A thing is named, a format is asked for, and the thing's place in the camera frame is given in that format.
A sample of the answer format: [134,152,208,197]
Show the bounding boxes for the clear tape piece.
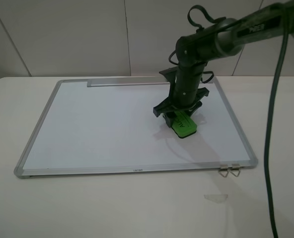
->
[204,194,228,204]

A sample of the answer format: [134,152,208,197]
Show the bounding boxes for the white aluminium-framed whiteboard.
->
[14,76,258,178]

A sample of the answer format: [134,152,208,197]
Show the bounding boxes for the green whiteboard eraser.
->
[171,112,197,138]

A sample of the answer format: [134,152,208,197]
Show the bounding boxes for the thick black cable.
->
[263,23,290,238]

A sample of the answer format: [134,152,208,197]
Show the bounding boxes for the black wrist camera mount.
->
[159,66,178,83]

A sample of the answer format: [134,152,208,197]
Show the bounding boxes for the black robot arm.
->
[153,0,294,127]

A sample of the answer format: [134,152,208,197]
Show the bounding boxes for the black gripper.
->
[153,87,209,128]

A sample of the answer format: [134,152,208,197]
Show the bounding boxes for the right metal hanging clip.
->
[229,164,241,178]

